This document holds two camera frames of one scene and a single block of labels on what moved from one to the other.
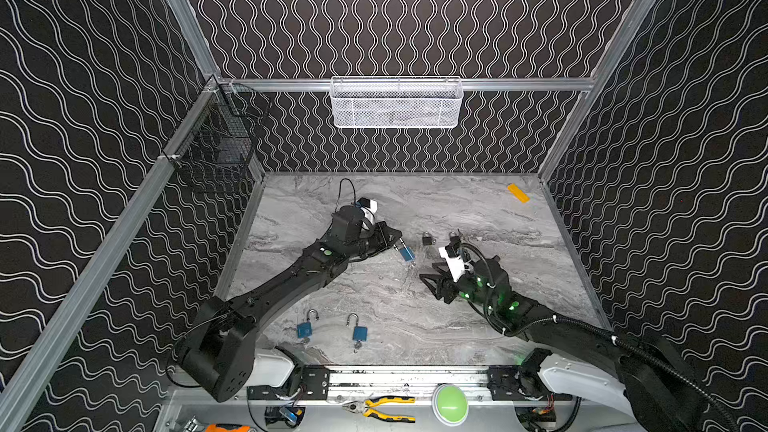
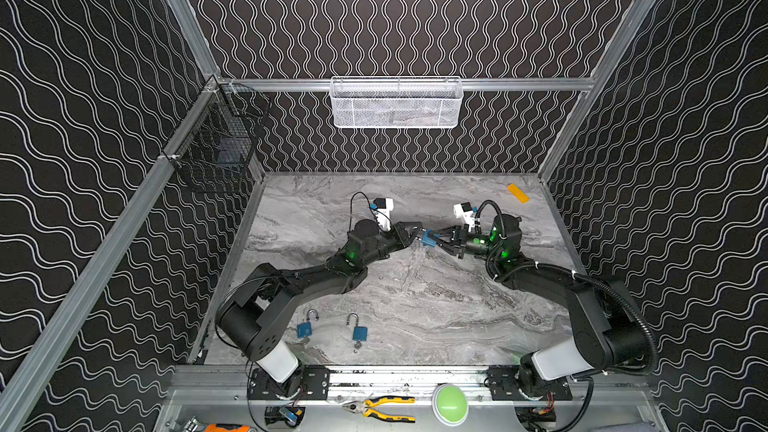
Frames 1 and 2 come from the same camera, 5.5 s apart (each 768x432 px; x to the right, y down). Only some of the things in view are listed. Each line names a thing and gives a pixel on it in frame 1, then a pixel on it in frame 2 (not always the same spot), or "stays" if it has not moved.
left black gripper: (383, 237) → (405, 234)
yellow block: (519, 194) stays
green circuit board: (290, 415) stays
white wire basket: (396, 102) stays
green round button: (450, 404) stays
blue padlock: (408, 254) → (429, 237)
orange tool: (214, 428) stays
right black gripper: (442, 282) → (459, 240)
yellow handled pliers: (365, 407) stays
